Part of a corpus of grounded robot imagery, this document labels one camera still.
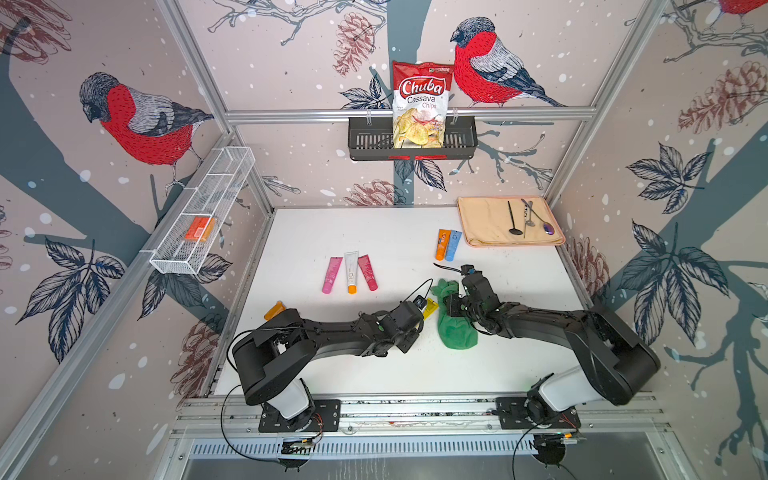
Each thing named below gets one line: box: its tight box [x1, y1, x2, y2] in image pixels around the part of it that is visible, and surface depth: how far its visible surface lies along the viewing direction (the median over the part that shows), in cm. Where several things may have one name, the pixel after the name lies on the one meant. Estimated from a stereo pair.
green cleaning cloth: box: [431, 279, 478, 351], surface depth 86 cm
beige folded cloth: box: [457, 196, 565, 246], surface depth 117 cm
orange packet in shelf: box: [184, 216, 217, 242], surface depth 73 cm
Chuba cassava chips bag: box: [392, 60, 454, 149], surface depth 87 cm
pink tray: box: [457, 195, 566, 247], surface depth 117 cm
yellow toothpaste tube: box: [423, 298, 440, 320], surface depth 94 cm
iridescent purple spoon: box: [521, 198, 555, 236], surface depth 116 cm
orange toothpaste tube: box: [435, 228, 452, 261], surface depth 110 cm
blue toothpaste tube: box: [445, 230, 463, 262], surface depth 109 cm
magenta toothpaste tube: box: [322, 257, 343, 294], surface depth 102 cm
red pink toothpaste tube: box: [357, 254, 378, 291], surface depth 102 cm
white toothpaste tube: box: [344, 251, 359, 295], surface depth 103 cm
